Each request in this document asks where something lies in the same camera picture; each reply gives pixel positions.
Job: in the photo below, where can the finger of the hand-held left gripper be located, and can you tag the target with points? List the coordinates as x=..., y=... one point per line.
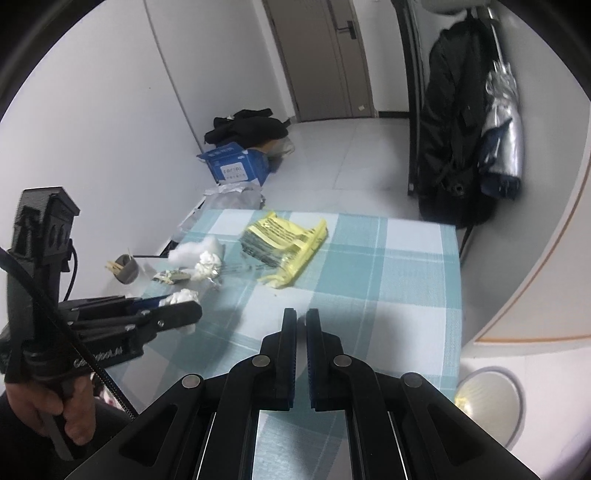
x=101, y=305
x=180, y=314

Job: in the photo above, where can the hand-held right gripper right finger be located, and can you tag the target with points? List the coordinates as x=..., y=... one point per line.
x=315, y=355

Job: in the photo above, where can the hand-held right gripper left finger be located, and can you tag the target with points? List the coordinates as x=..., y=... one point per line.
x=289, y=355

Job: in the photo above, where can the white tissue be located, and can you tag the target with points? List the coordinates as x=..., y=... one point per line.
x=182, y=297

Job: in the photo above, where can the yellow plastic bag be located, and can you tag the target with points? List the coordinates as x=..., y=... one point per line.
x=286, y=235

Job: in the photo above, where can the grey round trash bin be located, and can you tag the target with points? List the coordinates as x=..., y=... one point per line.
x=489, y=397

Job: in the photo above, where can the person's left hand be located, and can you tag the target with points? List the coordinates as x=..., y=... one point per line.
x=78, y=406

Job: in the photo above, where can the small green yellow wrapper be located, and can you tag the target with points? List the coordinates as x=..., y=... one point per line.
x=171, y=276

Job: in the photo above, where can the bundle of wooden sticks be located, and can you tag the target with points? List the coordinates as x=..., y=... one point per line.
x=113, y=266

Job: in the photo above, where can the grey cup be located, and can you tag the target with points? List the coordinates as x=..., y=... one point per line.
x=128, y=270

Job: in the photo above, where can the crumpled white paper ball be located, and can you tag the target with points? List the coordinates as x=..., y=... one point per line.
x=205, y=267

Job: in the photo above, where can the white cotton wad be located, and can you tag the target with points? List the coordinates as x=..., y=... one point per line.
x=196, y=249

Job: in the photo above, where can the clear plastic wrapper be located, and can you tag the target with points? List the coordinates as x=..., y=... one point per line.
x=231, y=270

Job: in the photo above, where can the black pen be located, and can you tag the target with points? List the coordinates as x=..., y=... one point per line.
x=147, y=254

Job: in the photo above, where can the green checked tablecloth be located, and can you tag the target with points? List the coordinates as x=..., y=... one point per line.
x=369, y=286

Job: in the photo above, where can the white plastic bag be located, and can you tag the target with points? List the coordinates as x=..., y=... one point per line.
x=231, y=196

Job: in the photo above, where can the blue cardboard box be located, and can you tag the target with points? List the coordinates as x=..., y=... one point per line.
x=238, y=168

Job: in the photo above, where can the clear plastic bag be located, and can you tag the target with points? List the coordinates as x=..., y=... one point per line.
x=281, y=147

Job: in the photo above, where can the heap of black clothes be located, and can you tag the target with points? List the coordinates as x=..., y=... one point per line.
x=249, y=127

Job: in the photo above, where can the black upright pole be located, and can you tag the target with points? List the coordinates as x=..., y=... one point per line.
x=413, y=92

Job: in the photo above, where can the grey brown door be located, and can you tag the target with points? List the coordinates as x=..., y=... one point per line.
x=323, y=55

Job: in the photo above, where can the silver folded umbrella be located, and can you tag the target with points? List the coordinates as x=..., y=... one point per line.
x=503, y=115

